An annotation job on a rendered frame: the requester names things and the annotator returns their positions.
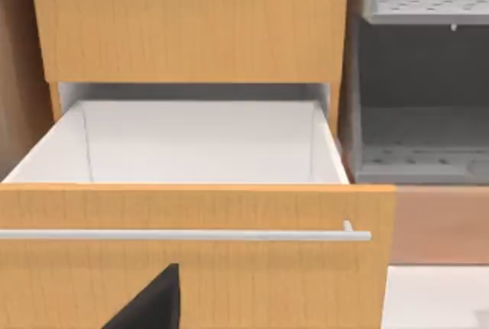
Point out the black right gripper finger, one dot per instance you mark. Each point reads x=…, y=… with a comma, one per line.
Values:
x=156, y=302

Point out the white open drawer box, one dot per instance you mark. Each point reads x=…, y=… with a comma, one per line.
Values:
x=198, y=142

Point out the wooden cupboard body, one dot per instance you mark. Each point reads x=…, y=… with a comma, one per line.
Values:
x=23, y=77

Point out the closed wooden drawer front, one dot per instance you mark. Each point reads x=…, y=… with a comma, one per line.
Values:
x=191, y=20

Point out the grey pierced shelf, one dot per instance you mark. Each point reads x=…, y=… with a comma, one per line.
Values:
x=428, y=4
x=424, y=157

